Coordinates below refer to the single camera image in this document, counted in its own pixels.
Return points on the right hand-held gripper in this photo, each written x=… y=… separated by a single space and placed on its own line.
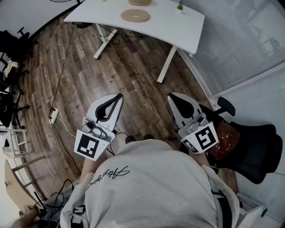
x=204 y=138

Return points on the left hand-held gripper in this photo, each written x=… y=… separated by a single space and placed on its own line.
x=89 y=144

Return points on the person's left forearm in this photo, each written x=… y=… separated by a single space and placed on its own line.
x=85 y=167

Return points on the person's right forearm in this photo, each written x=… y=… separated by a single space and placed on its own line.
x=201 y=159

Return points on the white table leg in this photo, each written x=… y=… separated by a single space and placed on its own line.
x=103 y=42
x=165 y=64

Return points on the white power strip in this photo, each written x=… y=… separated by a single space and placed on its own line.
x=54 y=115

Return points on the brown leather bag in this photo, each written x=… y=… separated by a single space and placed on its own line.
x=227 y=142

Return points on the black mesh office chair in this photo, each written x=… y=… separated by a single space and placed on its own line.
x=251 y=151

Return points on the white window blinds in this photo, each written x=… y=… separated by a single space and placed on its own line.
x=240 y=44

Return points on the person's grey shirt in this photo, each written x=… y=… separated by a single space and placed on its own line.
x=151 y=189

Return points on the black desk control panel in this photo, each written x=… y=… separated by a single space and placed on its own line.
x=76 y=23

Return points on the black swivel office chair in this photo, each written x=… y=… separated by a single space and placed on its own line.
x=11 y=107
x=22 y=35

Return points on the white metal rack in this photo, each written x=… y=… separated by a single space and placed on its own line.
x=15 y=142

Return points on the small green potted plant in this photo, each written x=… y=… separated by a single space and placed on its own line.
x=180 y=6

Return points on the cream cloth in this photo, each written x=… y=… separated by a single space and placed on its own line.
x=10 y=66

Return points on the light wooden table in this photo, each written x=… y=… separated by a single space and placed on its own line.
x=15 y=184

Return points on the white drawer unit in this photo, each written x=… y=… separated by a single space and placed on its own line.
x=251 y=211

